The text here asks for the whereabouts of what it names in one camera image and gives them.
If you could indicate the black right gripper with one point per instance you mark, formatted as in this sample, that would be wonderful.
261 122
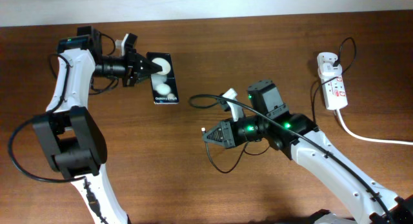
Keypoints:
231 139

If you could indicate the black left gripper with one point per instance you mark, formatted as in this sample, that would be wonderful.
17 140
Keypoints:
133 72

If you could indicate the black smartphone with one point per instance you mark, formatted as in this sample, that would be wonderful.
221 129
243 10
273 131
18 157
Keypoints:
164 86

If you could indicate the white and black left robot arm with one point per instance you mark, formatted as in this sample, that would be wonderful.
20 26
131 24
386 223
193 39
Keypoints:
70 138

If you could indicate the white charger plug adapter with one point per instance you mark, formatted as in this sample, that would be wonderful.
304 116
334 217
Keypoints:
329 70

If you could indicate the white power strip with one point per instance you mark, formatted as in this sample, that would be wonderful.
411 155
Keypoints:
334 92

